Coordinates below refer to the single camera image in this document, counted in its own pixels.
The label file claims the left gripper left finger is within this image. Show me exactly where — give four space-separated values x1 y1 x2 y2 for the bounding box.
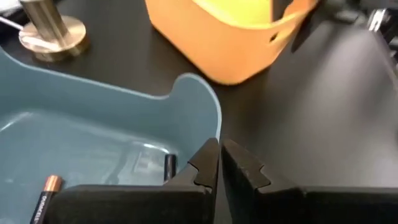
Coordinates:
42 138 221 224

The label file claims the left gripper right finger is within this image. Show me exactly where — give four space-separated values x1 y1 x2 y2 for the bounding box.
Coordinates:
221 138 398 224

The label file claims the black AA battery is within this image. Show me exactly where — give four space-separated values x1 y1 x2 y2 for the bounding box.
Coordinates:
163 153 177 182

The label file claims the Duracell AA battery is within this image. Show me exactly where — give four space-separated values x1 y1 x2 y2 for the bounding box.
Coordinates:
29 174 64 224

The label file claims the blue plastic bin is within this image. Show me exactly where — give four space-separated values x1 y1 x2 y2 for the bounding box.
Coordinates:
0 46 223 224

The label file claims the yellow plastic bin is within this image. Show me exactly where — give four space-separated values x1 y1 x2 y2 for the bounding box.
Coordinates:
144 0 320 86

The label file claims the brass post stand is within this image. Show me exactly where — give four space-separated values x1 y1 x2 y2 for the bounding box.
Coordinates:
18 0 90 62

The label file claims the white cable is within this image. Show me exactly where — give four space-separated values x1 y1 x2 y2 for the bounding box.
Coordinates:
0 15 24 32

